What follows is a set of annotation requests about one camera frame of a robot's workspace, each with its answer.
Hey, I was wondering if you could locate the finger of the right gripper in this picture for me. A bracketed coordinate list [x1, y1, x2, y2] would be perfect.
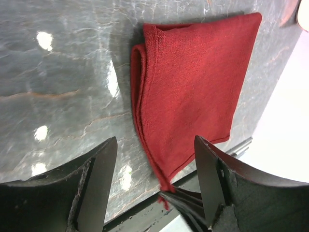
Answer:
[159, 187, 210, 232]

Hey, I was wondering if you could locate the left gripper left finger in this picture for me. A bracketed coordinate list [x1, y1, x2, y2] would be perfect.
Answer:
[0, 137, 118, 232]

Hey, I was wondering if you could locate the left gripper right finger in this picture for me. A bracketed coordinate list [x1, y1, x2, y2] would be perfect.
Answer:
[194, 136, 309, 232]

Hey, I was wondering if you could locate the dark red cloth napkin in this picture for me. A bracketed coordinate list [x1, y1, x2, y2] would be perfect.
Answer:
[130, 12, 263, 210]

